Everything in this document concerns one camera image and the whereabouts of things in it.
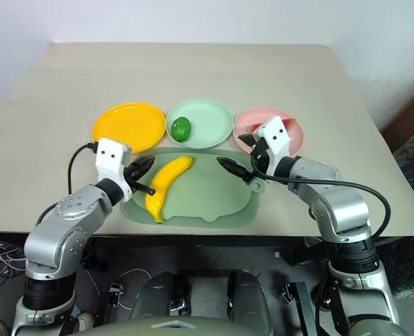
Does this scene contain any light green plate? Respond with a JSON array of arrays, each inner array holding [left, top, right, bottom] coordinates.
[[165, 98, 235, 151]]

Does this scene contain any pink plate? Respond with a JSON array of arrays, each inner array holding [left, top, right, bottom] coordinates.
[[233, 107, 308, 158]]

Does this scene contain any green lime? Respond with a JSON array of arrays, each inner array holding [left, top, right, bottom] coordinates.
[[170, 116, 193, 143]]

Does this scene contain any black table frame bar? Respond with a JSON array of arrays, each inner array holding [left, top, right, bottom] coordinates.
[[289, 279, 320, 336]]

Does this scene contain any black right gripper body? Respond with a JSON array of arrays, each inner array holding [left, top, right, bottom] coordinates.
[[249, 139, 270, 183]]

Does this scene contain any dark grey rounded shell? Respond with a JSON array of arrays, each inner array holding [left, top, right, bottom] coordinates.
[[131, 270, 194, 321], [226, 269, 275, 327]]

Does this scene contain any yellow plate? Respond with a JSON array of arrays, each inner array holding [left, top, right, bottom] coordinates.
[[91, 101, 167, 155]]

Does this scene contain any grey-green robot torso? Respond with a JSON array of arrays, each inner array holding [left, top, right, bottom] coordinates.
[[65, 307, 414, 336]]

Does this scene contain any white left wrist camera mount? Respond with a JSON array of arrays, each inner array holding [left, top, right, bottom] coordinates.
[[95, 137, 133, 204]]

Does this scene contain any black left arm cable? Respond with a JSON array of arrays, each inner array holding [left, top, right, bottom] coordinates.
[[67, 141, 100, 194]]

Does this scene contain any light green silicone mat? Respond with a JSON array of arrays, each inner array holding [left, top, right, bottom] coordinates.
[[120, 146, 265, 230]]

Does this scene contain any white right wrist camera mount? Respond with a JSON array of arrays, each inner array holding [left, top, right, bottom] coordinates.
[[253, 116, 294, 176]]

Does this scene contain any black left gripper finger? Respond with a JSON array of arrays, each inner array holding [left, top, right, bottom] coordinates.
[[132, 182, 157, 197], [133, 157, 156, 177]]

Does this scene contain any white floor cable bundle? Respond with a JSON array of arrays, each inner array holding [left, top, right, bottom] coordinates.
[[0, 237, 28, 281]]

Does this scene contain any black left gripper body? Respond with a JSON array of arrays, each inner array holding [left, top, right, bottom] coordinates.
[[123, 162, 144, 194]]

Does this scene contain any white loose floor cable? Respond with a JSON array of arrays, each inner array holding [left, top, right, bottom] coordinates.
[[116, 267, 153, 309]]

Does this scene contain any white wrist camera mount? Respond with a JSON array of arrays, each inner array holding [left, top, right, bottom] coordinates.
[[95, 137, 133, 204], [253, 116, 294, 176]]

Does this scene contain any yellow banana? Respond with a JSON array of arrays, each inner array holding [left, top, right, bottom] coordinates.
[[144, 155, 195, 225]]

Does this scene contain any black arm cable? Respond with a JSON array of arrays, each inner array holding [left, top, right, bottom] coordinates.
[[67, 141, 100, 194], [250, 155, 392, 241]]

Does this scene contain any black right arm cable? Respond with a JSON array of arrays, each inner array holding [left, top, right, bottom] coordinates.
[[250, 155, 392, 241]]

